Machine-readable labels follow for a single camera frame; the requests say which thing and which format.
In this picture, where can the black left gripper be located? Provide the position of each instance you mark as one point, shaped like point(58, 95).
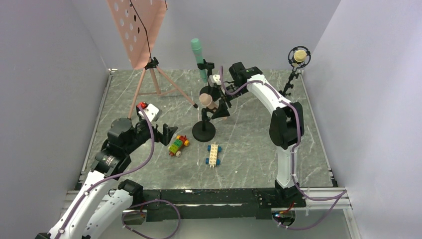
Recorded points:
point(160, 135)

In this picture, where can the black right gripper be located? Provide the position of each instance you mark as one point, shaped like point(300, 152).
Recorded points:
point(223, 100)

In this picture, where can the pink microphone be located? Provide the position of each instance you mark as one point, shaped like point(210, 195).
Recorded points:
point(208, 104)

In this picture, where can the teal green microphone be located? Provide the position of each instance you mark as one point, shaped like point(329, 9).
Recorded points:
point(196, 47)

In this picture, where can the black shock-mount tripod stand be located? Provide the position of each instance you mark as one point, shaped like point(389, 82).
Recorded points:
point(295, 72)

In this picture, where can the yellow cream microphone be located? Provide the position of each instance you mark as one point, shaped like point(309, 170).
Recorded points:
point(299, 56)

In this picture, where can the black round-base mic stand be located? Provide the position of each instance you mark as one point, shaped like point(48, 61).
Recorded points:
point(209, 67)

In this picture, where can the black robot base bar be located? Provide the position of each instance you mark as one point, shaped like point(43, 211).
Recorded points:
point(158, 210)

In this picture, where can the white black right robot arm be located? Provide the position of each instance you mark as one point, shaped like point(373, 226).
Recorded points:
point(286, 126)

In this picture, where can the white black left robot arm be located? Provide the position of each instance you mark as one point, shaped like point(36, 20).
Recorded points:
point(102, 198)

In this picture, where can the pink music stand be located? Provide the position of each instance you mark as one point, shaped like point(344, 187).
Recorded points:
point(138, 23)

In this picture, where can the red green brick car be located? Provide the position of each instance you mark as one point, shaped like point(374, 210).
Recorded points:
point(176, 147)

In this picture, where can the white blue brick car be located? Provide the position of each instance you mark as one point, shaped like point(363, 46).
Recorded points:
point(212, 161)

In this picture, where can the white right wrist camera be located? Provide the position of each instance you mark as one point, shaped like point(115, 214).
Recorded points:
point(214, 81)

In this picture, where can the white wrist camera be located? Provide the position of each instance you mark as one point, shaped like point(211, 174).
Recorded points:
point(150, 110)
point(214, 81)

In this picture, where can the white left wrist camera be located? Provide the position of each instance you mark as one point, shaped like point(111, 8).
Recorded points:
point(150, 110)

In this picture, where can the aluminium table edge rail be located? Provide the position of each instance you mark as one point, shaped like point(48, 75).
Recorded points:
point(98, 117)

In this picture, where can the front aluminium rail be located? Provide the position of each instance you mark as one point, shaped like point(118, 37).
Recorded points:
point(316, 198)

